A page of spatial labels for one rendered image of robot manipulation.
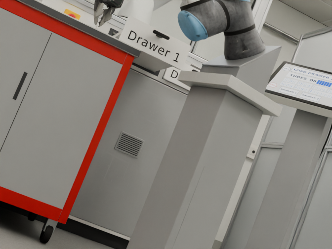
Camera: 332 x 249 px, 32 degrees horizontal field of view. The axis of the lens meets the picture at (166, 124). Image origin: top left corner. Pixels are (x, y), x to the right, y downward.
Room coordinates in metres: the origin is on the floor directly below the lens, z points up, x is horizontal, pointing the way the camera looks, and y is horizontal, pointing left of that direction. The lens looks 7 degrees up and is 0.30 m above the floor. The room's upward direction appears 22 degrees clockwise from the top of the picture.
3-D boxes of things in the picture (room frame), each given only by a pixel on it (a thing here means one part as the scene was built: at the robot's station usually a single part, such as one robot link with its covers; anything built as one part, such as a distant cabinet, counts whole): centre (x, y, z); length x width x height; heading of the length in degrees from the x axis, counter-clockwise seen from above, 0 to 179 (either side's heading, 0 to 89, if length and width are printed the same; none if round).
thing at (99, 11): (2.32, 0.42, 0.90); 0.06 x 0.03 x 0.09; 35
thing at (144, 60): (2.53, 0.23, 0.86); 0.40 x 0.26 x 0.06; 17
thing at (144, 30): (2.33, 0.16, 0.87); 0.29 x 0.02 x 0.11; 107
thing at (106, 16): (2.34, 0.39, 0.90); 0.06 x 0.03 x 0.09; 36
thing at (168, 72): (2.73, -0.04, 0.87); 0.29 x 0.02 x 0.11; 107
